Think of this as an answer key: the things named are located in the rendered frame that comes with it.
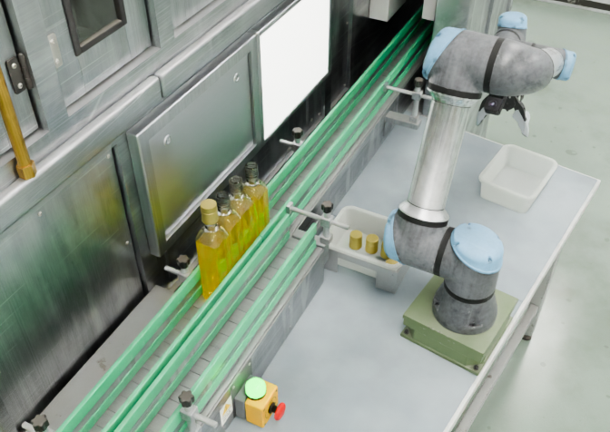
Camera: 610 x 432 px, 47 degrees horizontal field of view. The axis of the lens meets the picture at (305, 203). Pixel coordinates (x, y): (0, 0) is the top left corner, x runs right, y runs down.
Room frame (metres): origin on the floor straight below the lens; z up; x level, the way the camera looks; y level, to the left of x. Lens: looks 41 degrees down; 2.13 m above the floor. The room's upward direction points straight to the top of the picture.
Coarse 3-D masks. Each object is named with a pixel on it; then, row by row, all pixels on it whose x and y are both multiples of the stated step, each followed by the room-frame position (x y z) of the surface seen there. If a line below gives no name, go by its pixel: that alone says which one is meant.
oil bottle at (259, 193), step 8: (264, 184) 1.26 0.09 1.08; (248, 192) 1.23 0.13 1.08; (256, 192) 1.23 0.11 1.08; (264, 192) 1.25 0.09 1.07; (256, 200) 1.22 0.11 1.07; (264, 200) 1.25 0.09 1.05; (256, 208) 1.22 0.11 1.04; (264, 208) 1.25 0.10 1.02; (256, 216) 1.22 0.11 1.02; (264, 216) 1.25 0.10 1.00; (256, 224) 1.22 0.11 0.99; (264, 224) 1.25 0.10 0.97; (256, 232) 1.23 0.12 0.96
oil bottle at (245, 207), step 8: (232, 200) 1.20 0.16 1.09; (240, 200) 1.20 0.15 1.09; (248, 200) 1.21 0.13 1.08; (232, 208) 1.18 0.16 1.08; (240, 208) 1.18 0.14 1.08; (248, 208) 1.20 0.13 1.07; (248, 216) 1.19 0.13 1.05; (248, 224) 1.19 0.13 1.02; (248, 232) 1.19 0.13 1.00; (248, 240) 1.19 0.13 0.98; (248, 248) 1.19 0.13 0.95
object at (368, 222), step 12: (348, 216) 1.45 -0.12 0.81; (360, 216) 1.44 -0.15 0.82; (372, 216) 1.43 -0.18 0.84; (384, 216) 1.42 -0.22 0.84; (336, 228) 1.39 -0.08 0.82; (360, 228) 1.43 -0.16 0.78; (372, 228) 1.42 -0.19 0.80; (384, 228) 1.41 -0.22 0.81; (336, 240) 1.39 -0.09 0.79; (348, 240) 1.40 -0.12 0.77; (348, 252) 1.28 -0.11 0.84; (360, 252) 1.35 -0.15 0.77; (384, 264) 1.24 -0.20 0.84; (396, 264) 1.24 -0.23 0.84
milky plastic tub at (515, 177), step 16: (512, 144) 1.77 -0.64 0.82; (496, 160) 1.69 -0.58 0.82; (512, 160) 1.75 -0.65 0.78; (528, 160) 1.73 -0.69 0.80; (544, 160) 1.70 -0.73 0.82; (480, 176) 1.61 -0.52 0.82; (496, 176) 1.70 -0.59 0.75; (512, 176) 1.70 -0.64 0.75; (528, 176) 1.70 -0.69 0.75; (544, 176) 1.69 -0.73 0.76; (496, 192) 1.58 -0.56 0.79; (512, 192) 1.54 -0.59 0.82; (528, 192) 1.62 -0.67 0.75; (512, 208) 1.55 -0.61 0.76; (528, 208) 1.55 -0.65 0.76
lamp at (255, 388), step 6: (252, 378) 0.89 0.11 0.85; (258, 378) 0.89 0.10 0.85; (246, 384) 0.88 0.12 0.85; (252, 384) 0.88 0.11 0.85; (258, 384) 0.88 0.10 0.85; (264, 384) 0.88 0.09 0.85; (246, 390) 0.87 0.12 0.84; (252, 390) 0.86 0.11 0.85; (258, 390) 0.86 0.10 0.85; (264, 390) 0.87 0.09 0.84; (252, 396) 0.86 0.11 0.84; (258, 396) 0.86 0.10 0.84; (264, 396) 0.87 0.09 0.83
